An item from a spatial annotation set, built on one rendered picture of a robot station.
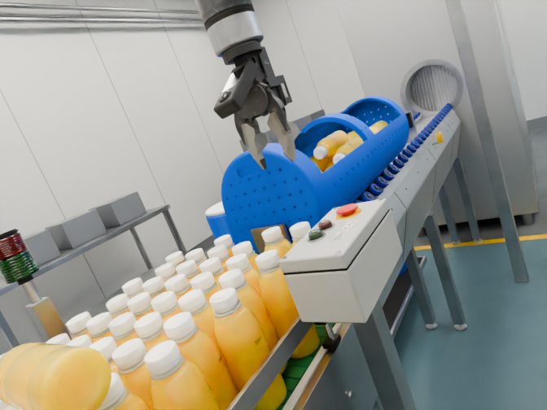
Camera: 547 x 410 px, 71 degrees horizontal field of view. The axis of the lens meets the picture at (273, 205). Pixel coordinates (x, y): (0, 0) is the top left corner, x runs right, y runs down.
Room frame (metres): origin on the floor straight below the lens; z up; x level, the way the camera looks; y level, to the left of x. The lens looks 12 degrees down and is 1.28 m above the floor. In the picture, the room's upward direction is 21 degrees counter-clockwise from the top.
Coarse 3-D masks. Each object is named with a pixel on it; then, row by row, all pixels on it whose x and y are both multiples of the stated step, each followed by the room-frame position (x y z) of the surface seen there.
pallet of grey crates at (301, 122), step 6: (312, 114) 4.69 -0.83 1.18; (318, 114) 4.82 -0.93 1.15; (324, 114) 4.93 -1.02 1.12; (294, 120) 4.81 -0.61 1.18; (300, 120) 4.75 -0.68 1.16; (306, 120) 4.70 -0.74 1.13; (312, 120) 4.66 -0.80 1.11; (300, 126) 4.77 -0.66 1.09; (264, 132) 4.61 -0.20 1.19; (270, 132) 4.62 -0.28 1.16; (270, 138) 4.59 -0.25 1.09; (276, 138) 4.67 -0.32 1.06; (246, 150) 5.33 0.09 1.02
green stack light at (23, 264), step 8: (16, 256) 0.78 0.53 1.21; (24, 256) 0.79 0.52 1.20; (32, 256) 0.81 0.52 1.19; (0, 264) 0.77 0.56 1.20; (8, 264) 0.77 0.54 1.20; (16, 264) 0.77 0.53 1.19; (24, 264) 0.78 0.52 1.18; (32, 264) 0.79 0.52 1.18; (0, 272) 0.77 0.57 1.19; (8, 272) 0.77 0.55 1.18; (16, 272) 0.77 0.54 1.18; (24, 272) 0.78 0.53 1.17; (32, 272) 0.78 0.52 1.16; (8, 280) 0.77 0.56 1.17; (16, 280) 0.77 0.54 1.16
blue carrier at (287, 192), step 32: (320, 128) 1.42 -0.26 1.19; (352, 128) 1.16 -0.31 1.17; (384, 128) 1.28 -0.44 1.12; (288, 160) 0.84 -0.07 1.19; (352, 160) 1.01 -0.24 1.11; (384, 160) 1.24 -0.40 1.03; (224, 192) 0.97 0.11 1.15; (256, 192) 0.91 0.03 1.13; (288, 192) 0.86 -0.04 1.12; (320, 192) 0.83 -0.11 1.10; (352, 192) 1.00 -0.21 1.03; (256, 224) 0.93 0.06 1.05; (288, 224) 0.88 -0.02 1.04
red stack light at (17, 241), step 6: (18, 234) 0.80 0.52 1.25; (0, 240) 0.77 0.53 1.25; (6, 240) 0.77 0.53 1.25; (12, 240) 0.78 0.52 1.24; (18, 240) 0.79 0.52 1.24; (0, 246) 0.77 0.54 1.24; (6, 246) 0.77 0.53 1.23; (12, 246) 0.78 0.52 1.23; (18, 246) 0.78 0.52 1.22; (24, 246) 0.80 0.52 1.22; (0, 252) 0.77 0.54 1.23; (6, 252) 0.77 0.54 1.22; (12, 252) 0.77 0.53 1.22; (18, 252) 0.78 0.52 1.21; (0, 258) 0.77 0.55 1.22; (6, 258) 0.77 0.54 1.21
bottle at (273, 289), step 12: (264, 276) 0.58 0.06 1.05; (276, 276) 0.57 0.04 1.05; (264, 288) 0.58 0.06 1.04; (276, 288) 0.57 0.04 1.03; (288, 288) 0.57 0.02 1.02; (264, 300) 0.58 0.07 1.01; (276, 300) 0.57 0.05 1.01; (288, 300) 0.56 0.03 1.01; (276, 312) 0.57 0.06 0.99; (288, 312) 0.56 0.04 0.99; (276, 324) 0.57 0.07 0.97; (288, 324) 0.56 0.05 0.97; (312, 336) 0.57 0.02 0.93; (300, 348) 0.56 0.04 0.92; (312, 348) 0.57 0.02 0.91
